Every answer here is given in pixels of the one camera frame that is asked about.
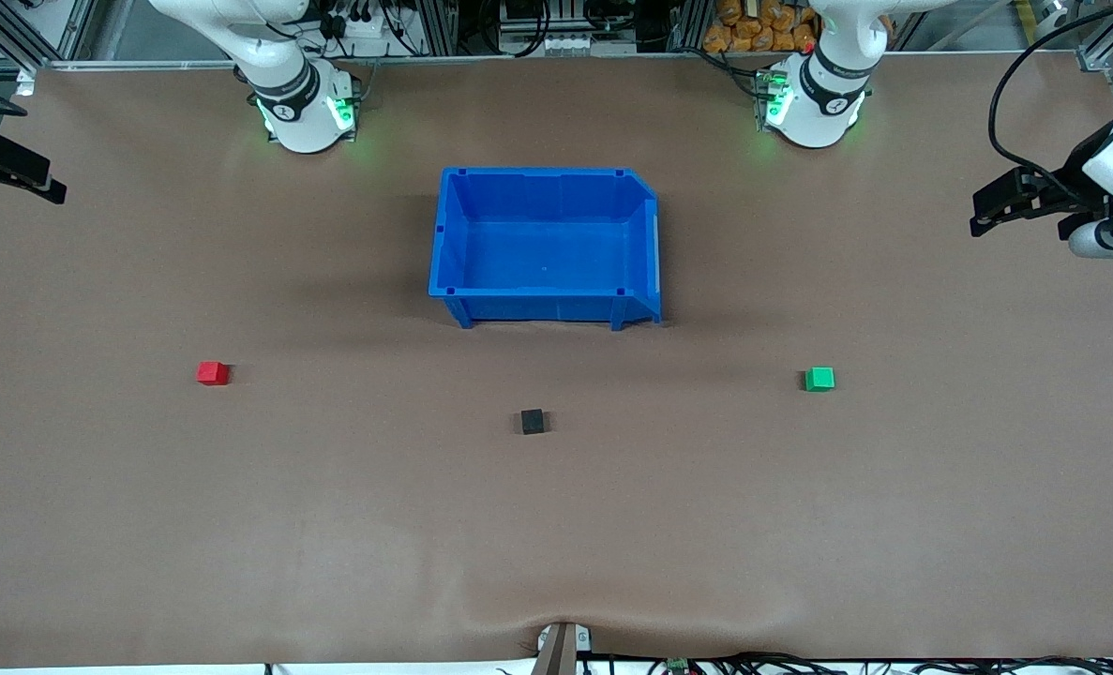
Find brown table mat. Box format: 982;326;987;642
0;52;1113;668

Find white power strip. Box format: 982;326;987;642
317;5;403;43

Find blue plastic storage bin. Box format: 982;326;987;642
428;167;662;331

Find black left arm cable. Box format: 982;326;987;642
987;0;1113;207

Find orange snack bags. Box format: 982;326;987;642
703;0;820;53

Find metal table edge clamp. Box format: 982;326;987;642
537;622;593;675

